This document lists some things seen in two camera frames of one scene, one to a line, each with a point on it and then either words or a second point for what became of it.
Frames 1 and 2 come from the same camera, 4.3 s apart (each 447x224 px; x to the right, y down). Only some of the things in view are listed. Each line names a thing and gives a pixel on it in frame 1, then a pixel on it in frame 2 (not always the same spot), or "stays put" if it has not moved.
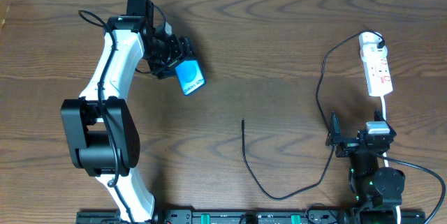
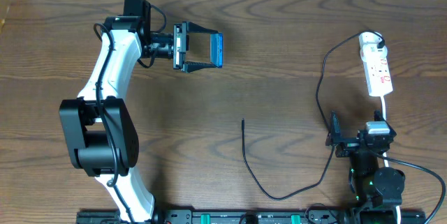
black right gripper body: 351,142 stays put
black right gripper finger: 378,116 stays put
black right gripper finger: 336,136 stays put
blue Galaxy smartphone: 191,76 to 216,49
